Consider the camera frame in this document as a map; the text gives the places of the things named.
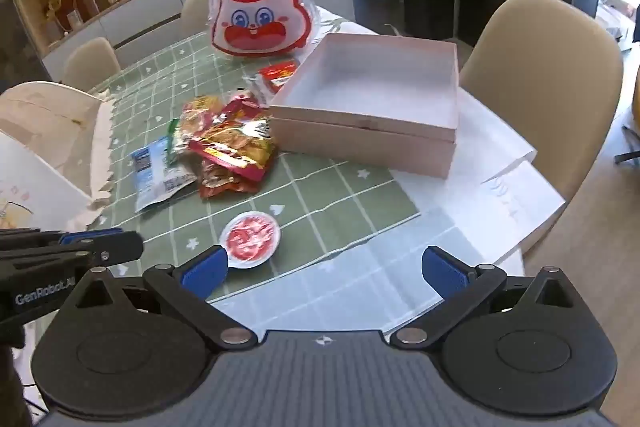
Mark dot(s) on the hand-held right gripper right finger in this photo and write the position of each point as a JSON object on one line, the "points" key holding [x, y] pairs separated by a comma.
{"points": [[445, 269]]}

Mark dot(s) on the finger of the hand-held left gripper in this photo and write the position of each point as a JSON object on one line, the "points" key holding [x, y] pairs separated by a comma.
{"points": [[90, 236], [117, 248]]}

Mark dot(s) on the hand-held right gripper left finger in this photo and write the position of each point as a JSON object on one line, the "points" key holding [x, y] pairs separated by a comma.
{"points": [[205, 268]]}

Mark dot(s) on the red lid jelly cup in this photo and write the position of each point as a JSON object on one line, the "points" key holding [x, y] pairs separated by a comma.
{"points": [[250, 238]]}

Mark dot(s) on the dark red snack packet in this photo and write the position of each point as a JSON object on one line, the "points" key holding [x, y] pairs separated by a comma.
{"points": [[220, 187]]}

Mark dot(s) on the blue white snack packet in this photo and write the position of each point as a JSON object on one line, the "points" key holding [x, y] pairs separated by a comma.
{"points": [[155, 172]]}

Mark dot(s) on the green snack packet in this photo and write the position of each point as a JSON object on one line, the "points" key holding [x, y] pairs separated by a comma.
{"points": [[174, 142]]}

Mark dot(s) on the red yellow snack packet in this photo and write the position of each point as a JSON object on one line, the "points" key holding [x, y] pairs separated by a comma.
{"points": [[235, 147]]}

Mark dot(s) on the golden bun packet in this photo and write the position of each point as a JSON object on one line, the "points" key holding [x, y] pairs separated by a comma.
{"points": [[202, 117]]}

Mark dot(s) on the pink cardboard box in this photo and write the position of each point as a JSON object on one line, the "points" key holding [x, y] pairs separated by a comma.
{"points": [[370, 132]]}

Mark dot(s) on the red white snack packet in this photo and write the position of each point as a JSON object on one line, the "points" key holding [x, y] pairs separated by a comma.
{"points": [[277, 74]]}

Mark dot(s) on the pale table cover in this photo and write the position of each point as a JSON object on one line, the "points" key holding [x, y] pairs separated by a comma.
{"points": [[380, 277]]}

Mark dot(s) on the white printed bag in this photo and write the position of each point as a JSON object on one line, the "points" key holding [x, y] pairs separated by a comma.
{"points": [[30, 187]]}

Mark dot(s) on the white paper bag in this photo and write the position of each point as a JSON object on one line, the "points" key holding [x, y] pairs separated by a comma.
{"points": [[510, 202]]}

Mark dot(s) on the green checked tablecloth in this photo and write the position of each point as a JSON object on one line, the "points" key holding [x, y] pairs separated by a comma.
{"points": [[310, 197]]}

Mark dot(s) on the beige chair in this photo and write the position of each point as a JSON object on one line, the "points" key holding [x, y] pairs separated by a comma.
{"points": [[192, 9], [545, 72], [92, 64]]}

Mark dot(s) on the rabbit face plush bag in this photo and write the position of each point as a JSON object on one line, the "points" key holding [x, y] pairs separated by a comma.
{"points": [[255, 2]]}

